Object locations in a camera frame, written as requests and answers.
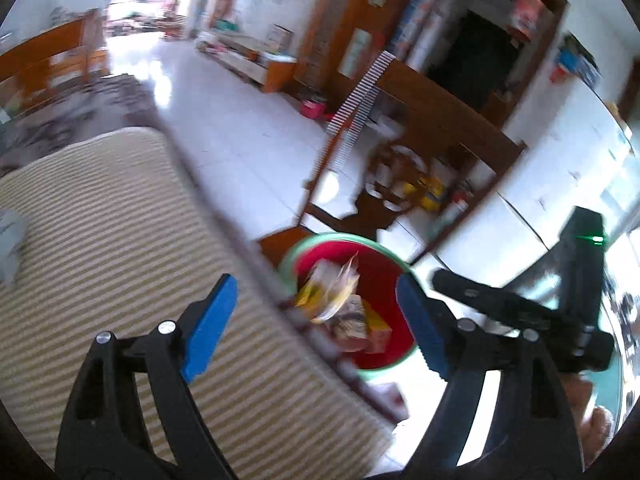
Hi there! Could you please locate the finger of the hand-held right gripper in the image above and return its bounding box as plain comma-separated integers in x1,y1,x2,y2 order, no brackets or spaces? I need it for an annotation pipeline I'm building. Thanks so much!
431,268,584,341

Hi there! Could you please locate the red hanging decoration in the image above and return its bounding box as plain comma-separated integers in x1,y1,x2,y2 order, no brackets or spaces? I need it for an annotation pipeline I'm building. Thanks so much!
510,0,547,41

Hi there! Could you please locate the wooden bench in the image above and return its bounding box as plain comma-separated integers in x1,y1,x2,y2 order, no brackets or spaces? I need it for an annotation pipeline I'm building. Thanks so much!
0,10,109,111

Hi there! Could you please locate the orange packet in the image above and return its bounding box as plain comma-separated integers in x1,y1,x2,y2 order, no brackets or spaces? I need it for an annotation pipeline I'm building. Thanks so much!
360,300,394,356

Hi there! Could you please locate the yellow white crumpled bag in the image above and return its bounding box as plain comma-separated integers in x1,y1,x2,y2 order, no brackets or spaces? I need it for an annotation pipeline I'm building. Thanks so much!
295,252,361,324

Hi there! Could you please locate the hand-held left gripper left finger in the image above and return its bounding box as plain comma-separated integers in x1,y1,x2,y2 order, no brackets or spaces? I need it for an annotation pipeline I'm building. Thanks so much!
55,273,239,480

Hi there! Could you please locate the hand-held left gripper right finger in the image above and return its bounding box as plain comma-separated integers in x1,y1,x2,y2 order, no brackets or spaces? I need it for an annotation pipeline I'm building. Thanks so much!
395,275,586,480

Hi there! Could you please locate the pink white packet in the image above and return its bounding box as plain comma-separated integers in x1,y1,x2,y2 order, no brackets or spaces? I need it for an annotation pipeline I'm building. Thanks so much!
372,382,409,422

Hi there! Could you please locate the brown printed packet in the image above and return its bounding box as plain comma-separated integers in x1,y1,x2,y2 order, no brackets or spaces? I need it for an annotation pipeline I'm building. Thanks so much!
325,295,369,352

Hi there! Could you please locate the wooden television cabinet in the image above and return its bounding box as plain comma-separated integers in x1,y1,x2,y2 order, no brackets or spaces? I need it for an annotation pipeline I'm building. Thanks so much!
196,30,299,94

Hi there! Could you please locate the dark patterned rug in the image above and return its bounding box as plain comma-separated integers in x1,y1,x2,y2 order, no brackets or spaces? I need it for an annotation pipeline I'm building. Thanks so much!
0,74,162,177

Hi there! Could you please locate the person's right hand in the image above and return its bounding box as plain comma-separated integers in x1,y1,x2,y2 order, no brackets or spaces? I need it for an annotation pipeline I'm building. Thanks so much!
565,376,616,466

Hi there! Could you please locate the blue white wall chart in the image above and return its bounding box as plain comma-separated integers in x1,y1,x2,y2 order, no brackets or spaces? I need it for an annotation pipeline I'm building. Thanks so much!
394,0,459,72

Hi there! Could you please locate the pink basket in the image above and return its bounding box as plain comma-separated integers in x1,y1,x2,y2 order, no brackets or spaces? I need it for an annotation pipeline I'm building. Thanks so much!
300,97,329,120

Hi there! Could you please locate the red basin with green rim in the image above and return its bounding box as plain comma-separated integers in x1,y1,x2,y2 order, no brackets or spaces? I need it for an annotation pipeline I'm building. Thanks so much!
277,232,426,372

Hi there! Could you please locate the pale blue wrapper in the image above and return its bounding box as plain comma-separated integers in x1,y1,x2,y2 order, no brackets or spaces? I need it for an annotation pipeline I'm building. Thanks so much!
0,210,29,287

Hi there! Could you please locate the wooden side table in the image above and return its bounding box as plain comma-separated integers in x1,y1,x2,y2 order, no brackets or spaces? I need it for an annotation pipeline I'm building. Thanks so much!
299,52,529,267

